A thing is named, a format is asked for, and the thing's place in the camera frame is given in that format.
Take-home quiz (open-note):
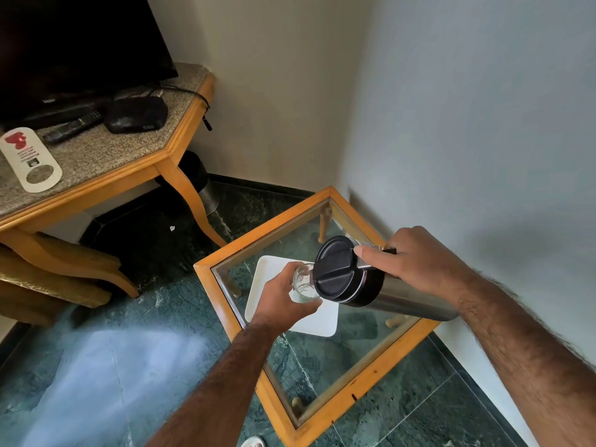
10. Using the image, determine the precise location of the white square tray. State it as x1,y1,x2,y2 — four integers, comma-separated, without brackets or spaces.
244,255,340,338

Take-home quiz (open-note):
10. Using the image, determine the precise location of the wooden glass-top side table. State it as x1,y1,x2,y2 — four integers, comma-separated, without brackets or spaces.
194,185,441,447

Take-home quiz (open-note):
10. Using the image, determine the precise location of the white door hanger sign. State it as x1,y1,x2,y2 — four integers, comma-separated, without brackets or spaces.
0,127,63,193

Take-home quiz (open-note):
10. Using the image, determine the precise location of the clear drinking glass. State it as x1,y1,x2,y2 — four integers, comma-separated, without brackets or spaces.
290,262,323,304

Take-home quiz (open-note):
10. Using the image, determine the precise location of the black television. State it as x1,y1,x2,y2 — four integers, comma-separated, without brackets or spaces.
0,0,179,132

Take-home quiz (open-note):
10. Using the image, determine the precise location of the person's right forearm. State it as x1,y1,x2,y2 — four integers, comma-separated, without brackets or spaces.
454,270,596,447

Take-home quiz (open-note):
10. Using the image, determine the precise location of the person's right hand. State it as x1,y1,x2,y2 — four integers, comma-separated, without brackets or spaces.
354,226,480,307

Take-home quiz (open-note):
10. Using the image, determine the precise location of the black cable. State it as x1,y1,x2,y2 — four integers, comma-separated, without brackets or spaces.
148,84,213,132

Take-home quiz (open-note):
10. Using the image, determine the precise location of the person's left forearm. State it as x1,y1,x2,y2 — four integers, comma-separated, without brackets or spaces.
148,322,280,447

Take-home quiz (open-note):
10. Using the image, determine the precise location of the wooden upholstered chair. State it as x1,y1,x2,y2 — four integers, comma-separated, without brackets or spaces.
0,232,123,327

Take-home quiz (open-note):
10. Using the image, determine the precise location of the black waste bin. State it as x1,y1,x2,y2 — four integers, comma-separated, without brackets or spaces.
156,151,220,216

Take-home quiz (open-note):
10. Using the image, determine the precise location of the person's left hand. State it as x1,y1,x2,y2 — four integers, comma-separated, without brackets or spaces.
250,261,323,334

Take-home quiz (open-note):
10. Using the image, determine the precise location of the black set-top box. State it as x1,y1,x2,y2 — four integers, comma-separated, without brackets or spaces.
103,96,169,134

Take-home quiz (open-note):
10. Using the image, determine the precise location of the wooden granite-top desk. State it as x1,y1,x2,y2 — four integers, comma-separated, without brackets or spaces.
0,63,228,299

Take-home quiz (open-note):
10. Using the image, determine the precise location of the steel flask with black lid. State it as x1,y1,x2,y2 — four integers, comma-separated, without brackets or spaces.
312,235,461,322

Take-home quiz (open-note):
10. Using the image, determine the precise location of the black remote control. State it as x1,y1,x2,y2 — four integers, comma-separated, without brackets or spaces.
43,111,104,145

